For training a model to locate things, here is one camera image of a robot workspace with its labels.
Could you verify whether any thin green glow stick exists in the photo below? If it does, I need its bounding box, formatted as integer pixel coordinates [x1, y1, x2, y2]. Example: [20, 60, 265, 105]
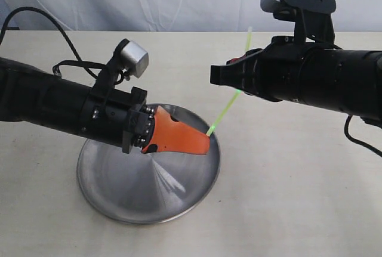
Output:
[206, 26, 252, 137]

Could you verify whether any round stainless steel plate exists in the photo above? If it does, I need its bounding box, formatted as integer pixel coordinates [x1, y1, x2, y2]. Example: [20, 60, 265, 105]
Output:
[76, 103, 222, 225]

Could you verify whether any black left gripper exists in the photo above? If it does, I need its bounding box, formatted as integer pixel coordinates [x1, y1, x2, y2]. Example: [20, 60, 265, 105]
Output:
[80, 87, 210, 155]

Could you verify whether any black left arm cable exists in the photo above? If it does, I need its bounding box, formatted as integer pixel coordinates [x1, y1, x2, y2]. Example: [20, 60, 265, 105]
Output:
[0, 7, 132, 82]

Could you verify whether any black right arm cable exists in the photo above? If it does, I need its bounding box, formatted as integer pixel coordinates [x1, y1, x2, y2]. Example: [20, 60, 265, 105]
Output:
[343, 114, 382, 158]

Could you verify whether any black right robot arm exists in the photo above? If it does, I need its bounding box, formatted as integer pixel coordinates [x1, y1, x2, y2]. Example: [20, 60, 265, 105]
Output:
[210, 36, 381, 126]

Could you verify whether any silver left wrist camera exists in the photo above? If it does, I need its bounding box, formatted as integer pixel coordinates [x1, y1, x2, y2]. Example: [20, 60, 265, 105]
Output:
[113, 39, 149, 78]

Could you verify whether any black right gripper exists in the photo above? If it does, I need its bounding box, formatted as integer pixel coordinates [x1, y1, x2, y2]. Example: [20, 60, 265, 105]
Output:
[210, 36, 310, 102]

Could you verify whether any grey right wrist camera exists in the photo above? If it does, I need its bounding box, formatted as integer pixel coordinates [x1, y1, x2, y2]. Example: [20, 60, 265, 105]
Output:
[260, 0, 337, 44]

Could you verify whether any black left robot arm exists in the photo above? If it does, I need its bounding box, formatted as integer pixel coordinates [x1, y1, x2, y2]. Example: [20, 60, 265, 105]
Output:
[1, 58, 210, 155]

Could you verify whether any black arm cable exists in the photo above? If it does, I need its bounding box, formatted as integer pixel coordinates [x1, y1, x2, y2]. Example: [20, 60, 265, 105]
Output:
[0, 7, 132, 82]
[343, 114, 382, 158]

